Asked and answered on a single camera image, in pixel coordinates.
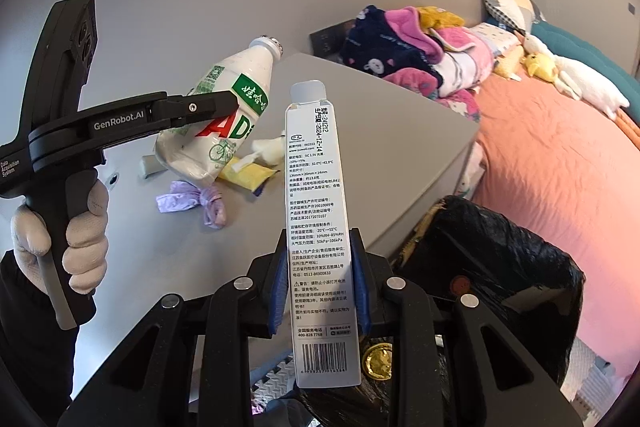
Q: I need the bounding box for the purple plastic bag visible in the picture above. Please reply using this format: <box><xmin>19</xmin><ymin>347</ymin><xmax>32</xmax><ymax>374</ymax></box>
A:
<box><xmin>156</xmin><ymin>179</ymin><xmax>226</xmax><ymax>229</ymax></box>

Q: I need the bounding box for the foam puzzle floor mat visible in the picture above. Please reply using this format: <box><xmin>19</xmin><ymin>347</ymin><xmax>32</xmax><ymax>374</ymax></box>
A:
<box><xmin>250</xmin><ymin>337</ymin><xmax>631</xmax><ymax>427</ymax></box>

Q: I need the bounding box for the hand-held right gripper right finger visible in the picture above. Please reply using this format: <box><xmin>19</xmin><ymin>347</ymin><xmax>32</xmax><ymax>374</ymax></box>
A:
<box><xmin>349</xmin><ymin>227</ymin><xmax>576</xmax><ymax>427</ymax></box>

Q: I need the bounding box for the person's left hand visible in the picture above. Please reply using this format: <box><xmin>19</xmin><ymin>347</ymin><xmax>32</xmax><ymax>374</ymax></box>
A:
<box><xmin>10</xmin><ymin>179</ymin><xmax>110</xmax><ymax>295</ymax></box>

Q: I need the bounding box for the pink white folded blanket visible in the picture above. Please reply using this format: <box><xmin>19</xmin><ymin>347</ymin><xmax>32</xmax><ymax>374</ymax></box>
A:
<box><xmin>430</xmin><ymin>27</ymin><xmax>496</xmax><ymax>100</ymax></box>

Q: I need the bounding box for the mustard yellow garment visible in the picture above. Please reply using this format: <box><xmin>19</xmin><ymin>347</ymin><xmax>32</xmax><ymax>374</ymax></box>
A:
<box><xmin>417</xmin><ymin>6</ymin><xmax>466</xmax><ymax>30</ymax></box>

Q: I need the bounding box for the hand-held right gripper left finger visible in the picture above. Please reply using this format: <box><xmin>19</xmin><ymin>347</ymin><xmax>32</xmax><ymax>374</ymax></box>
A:
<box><xmin>57</xmin><ymin>229</ymin><xmax>293</xmax><ymax>427</ymax></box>

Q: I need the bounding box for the patchwork patterned pillow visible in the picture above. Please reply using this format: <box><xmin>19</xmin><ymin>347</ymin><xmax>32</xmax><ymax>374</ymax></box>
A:
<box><xmin>481</xmin><ymin>0</ymin><xmax>548</xmax><ymax>35</ymax></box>

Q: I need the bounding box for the small white patterned pillow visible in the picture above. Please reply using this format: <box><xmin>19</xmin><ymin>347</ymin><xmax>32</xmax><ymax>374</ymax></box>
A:
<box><xmin>470</xmin><ymin>22</ymin><xmax>521</xmax><ymax>58</ymax></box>

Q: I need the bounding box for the navy printed pajama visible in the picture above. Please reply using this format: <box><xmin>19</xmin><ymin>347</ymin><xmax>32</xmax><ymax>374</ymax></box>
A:
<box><xmin>341</xmin><ymin>4</ymin><xmax>446</xmax><ymax>100</ymax></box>

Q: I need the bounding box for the gold foil cup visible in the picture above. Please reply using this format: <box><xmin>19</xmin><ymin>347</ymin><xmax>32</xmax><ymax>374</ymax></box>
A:
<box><xmin>362</xmin><ymin>343</ymin><xmax>393</xmax><ymax>380</ymax></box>

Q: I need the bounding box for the white plush keychain toy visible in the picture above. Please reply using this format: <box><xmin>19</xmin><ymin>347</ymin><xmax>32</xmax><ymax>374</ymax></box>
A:
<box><xmin>235</xmin><ymin>134</ymin><xmax>287</xmax><ymax>170</ymax></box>

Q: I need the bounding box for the teal pillow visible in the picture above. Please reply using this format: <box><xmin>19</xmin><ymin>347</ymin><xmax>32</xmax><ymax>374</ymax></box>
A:
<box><xmin>530</xmin><ymin>21</ymin><xmax>640</xmax><ymax>80</ymax></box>

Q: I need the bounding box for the person's left forearm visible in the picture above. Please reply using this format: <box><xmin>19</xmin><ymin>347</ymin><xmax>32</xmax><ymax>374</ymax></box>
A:
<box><xmin>0</xmin><ymin>252</ymin><xmax>81</xmax><ymax>427</ymax></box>

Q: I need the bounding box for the orange bed sheet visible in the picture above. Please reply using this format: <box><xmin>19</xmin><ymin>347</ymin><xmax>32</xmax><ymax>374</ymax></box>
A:
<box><xmin>472</xmin><ymin>74</ymin><xmax>640</xmax><ymax>373</ymax></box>

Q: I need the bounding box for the black wall socket panel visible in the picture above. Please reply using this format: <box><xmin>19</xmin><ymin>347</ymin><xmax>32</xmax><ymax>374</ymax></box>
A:
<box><xmin>309</xmin><ymin>21</ymin><xmax>358</xmax><ymax>58</ymax></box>

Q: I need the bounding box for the long white printed box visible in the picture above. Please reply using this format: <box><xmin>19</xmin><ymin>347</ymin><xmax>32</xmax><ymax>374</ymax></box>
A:
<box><xmin>284</xmin><ymin>79</ymin><xmax>363</xmax><ymax>389</ymax></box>

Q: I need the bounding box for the white goose plush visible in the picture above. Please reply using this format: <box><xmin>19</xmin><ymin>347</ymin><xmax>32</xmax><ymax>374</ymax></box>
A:
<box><xmin>522</xmin><ymin>32</ymin><xmax>640</xmax><ymax>135</ymax></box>

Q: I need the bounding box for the bin with black bag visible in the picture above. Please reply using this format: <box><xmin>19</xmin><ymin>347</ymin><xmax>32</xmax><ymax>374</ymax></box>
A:
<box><xmin>300</xmin><ymin>194</ymin><xmax>586</xmax><ymax>427</ymax></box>

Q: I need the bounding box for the yellow plush toy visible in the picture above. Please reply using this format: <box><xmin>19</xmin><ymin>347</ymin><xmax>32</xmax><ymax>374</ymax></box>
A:
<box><xmin>522</xmin><ymin>52</ymin><xmax>558</xmax><ymax>82</ymax></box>

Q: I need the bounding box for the pale yellow plush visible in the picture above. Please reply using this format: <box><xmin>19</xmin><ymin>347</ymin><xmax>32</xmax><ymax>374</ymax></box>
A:
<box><xmin>492</xmin><ymin>46</ymin><xmax>526</xmax><ymax>82</ymax></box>

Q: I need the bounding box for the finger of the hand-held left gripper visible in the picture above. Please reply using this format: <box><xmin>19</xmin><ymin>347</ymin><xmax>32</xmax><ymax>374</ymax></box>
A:
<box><xmin>152</xmin><ymin>91</ymin><xmax>241</xmax><ymax>130</ymax></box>

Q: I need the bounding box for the white green-label milk bottle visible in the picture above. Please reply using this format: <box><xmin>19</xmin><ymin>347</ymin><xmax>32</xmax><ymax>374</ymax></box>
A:
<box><xmin>154</xmin><ymin>36</ymin><xmax>285</xmax><ymax>188</ymax></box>

